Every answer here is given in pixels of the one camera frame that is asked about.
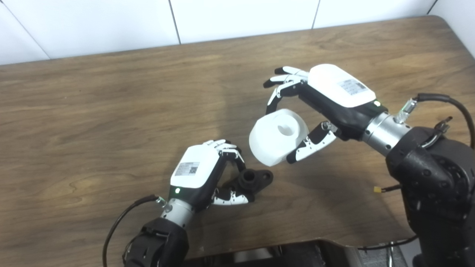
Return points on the black plastic holder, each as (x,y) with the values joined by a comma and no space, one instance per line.
(252,180)

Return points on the black robot torso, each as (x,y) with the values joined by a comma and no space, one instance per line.
(304,256)

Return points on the round white plastic piece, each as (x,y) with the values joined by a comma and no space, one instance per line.
(271,141)

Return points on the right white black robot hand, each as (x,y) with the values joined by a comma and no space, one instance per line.
(334,89)

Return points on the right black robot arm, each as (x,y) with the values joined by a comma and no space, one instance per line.
(434,185)

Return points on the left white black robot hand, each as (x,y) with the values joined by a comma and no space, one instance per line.
(195,167)

